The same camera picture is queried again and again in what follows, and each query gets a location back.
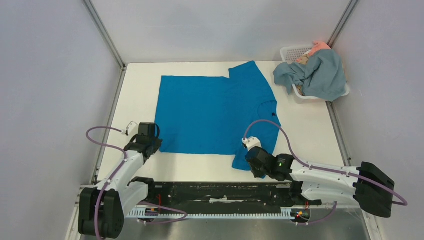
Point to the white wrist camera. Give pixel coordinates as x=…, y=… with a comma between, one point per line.
x=251, y=142
x=131, y=129

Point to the white slotted cable duct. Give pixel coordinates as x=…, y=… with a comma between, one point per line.
x=141, y=212

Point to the aluminium corner frame post right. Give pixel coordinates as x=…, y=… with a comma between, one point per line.
x=352, y=4

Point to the white plastic laundry basket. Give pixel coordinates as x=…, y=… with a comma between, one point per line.
x=289, y=55

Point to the pink t shirt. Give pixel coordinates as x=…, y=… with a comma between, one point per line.
x=317, y=46

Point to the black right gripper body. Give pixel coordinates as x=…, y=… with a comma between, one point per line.
x=253, y=162

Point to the aluminium front frame rail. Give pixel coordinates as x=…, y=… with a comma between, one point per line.
x=87, y=196

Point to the bright blue t shirt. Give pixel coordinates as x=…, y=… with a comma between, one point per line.
x=211, y=115

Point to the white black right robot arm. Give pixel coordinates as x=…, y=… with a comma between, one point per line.
x=365, y=186

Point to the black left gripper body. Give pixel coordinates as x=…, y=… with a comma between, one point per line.
x=156, y=143

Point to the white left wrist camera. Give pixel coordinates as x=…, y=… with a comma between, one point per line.
x=131, y=129

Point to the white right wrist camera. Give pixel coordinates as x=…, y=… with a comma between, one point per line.
x=251, y=142

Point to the aluminium corner frame post left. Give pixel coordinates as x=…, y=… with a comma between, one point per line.
x=104, y=33

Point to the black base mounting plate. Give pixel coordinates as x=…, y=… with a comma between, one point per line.
x=220, y=198

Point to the grey-blue t shirt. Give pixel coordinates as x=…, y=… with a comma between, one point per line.
x=322, y=77

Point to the aluminium corner frame post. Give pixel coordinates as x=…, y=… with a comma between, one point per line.
x=104, y=33
x=352, y=4

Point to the tan t shirt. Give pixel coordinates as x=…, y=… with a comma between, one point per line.
x=302, y=60

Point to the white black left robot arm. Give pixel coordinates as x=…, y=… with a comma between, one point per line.
x=104, y=206

